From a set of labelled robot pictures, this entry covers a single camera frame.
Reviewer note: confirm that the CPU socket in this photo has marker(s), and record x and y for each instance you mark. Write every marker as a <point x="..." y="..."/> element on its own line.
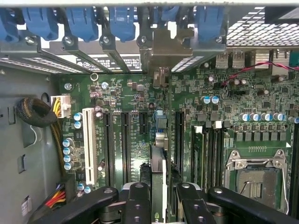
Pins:
<point x="257" y="184"/>

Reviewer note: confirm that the open dark grey PC case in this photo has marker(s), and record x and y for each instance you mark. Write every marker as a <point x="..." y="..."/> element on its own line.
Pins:
<point x="23" y="140"/>

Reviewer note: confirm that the white expansion slot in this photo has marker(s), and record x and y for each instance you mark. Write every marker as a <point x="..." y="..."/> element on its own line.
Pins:
<point x="90" y="144"/>

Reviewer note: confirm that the long black expansion slot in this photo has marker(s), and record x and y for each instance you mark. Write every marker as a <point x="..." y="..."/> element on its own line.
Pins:
<point x="109" y="149"/>
<point x="180" y="140"/>
<point x="126" y="149"/>

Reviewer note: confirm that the short black expansion slot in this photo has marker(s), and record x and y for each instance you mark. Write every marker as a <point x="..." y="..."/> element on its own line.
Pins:
<point x="143" y="122"/>

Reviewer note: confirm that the blue card retention latch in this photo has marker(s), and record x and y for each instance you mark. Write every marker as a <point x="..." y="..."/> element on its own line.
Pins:
<point x="81" y="23"/>
<point x="169" y="12"/>
<point x="8" y="25"/>
<point x="121" y="23"/>
<point x="209" y="23"/>
<point x="40" y="23"/>

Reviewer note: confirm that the white power connector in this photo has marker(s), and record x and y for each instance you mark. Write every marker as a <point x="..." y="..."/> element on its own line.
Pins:
<point x="64" y="107"/>

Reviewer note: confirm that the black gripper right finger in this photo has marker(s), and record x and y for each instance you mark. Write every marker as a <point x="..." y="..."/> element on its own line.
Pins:
<point x="194" y="205"/>

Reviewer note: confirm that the silver USB port block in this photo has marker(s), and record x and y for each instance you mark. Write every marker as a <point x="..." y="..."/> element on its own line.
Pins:
<point x="222" y="60"/>

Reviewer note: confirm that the metal socket locking lever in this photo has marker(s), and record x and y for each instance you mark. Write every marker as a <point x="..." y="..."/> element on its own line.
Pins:
<point x="283" y="182"/>

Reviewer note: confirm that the black RAM slot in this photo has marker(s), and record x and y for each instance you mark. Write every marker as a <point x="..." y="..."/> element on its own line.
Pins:
<point x="209" y="158"/>
<point x="219" y="158"/>

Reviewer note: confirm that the green motherboard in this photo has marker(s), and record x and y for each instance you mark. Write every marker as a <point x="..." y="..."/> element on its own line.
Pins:
<point x="126" y="102"/>

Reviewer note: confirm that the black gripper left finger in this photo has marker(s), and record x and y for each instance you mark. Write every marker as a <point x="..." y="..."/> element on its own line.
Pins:
<point x="137" y="205"/>

